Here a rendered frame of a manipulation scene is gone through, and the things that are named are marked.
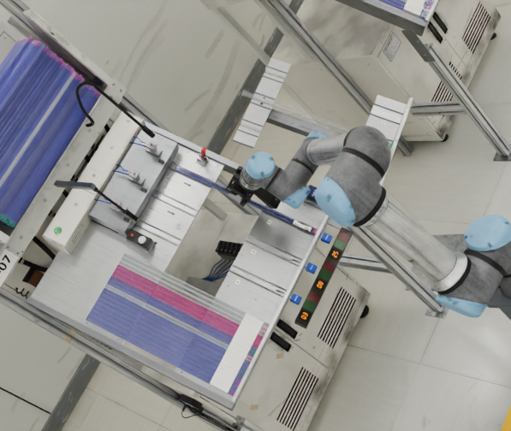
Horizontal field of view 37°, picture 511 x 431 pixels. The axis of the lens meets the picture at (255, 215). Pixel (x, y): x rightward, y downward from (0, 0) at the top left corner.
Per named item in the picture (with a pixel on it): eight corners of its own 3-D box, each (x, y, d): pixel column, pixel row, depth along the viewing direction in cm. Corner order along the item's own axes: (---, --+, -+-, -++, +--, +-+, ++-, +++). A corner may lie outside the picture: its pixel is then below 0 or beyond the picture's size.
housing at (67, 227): (150, 138, 262) (144, 118, 249) (74, 261, 248) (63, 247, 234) (129, 128, 264) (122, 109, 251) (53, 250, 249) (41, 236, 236)
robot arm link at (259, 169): (269, 183, 211) (243, 166, 211) (260, 193, 222) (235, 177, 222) (283, 161, 214) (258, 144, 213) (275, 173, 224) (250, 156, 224)
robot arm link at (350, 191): (516, 278, 191) (356, 145, 175) (485, 328, 188) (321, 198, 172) (486, 273, 202) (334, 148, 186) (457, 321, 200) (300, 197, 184)
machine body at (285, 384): (380, 301, 309) (286, 217, 274) (304, 463, 288) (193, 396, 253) (274, 280, 359) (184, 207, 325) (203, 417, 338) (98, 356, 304)
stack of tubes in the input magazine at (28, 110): (103, 91, 241) (35, 34, 226) (14, 228, 226) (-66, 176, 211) (84, 94, 251) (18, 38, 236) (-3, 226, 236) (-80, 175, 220)
